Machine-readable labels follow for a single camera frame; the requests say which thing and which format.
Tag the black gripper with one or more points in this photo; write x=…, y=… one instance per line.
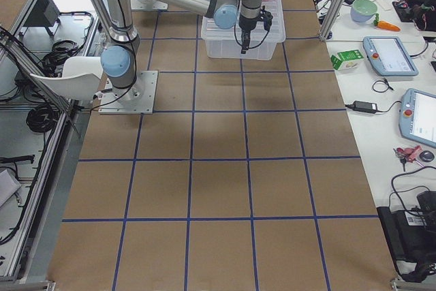
x=245, y=26

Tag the white chair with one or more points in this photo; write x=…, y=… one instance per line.
x=80, y=78

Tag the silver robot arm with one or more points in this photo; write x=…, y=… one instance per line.
x=119, y=62

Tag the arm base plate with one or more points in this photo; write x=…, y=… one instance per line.
x=138, y=100

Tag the clear plastic box lid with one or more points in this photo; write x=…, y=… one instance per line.
x=223, y=27

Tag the green white carton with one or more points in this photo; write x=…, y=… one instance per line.
x=346, y=60

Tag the black power adapter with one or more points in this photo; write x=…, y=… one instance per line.
x=361, y=106

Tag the near teach pendant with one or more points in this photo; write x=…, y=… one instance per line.
x=417, y=117

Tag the teach pendant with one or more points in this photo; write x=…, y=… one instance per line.
x=417, y=117
x=388, y=56

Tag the toy carrot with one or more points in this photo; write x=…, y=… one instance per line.
x=381, y=24

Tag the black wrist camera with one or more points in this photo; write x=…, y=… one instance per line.
x=267, y=19

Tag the clear plastic storage box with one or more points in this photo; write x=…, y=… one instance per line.
x=217, y=51

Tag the green and blue bowl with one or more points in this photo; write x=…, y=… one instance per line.
x=363, y=10

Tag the far teach pendant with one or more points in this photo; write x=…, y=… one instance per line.
x=388, y=56

